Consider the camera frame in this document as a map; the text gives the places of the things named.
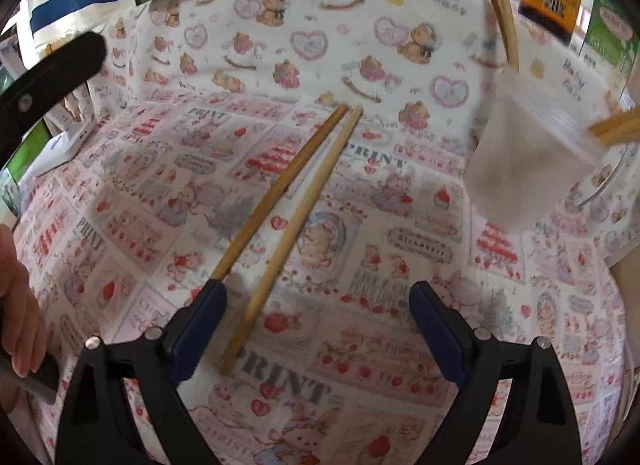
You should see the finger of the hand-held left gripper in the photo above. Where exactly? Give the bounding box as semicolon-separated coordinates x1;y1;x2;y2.
0;31;107;166

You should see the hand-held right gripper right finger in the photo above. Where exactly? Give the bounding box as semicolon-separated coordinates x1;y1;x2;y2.
409;281;583;465

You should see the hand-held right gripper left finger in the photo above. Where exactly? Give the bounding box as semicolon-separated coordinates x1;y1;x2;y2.
55;279;228;465

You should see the translucent plastic cup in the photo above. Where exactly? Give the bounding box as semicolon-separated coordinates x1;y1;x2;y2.
464;68;603;237

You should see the person's left hand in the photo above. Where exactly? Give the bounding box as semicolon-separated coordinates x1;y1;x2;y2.
0;224;49;378

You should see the white desk lamp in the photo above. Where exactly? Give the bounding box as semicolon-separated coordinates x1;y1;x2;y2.
32;120;101;178

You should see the green storage bin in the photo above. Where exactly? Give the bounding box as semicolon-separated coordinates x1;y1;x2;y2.
0;122;53;216

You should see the pink print tablecloth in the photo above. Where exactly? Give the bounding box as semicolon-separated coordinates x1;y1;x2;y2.
10;90;640;465

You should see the bear print cloth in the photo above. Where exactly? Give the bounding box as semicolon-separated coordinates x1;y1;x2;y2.
85;0;640;156

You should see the green milk carton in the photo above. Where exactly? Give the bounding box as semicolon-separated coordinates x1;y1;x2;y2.
580;0;640;78

